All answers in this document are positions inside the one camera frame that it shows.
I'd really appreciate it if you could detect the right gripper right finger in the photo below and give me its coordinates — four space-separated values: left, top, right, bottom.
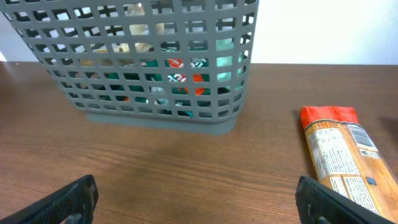
295 175 393 224

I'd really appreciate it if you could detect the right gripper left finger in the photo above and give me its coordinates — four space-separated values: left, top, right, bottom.
1 175 99 224

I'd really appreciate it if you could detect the green Nescafe coffee bag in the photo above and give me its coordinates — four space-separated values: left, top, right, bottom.
104 58 211 118

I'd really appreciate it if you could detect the teal snack packet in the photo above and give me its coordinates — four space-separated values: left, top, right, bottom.
216 38 249 82

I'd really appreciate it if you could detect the beige brown snack pouch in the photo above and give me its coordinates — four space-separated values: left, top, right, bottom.
80 2 165 67

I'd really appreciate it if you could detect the orange biscuit roll pack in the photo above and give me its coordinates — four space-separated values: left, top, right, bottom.
300 106 397 223

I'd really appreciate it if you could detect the grey plastic lattice basket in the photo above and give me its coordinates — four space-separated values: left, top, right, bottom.
1 0 259 134

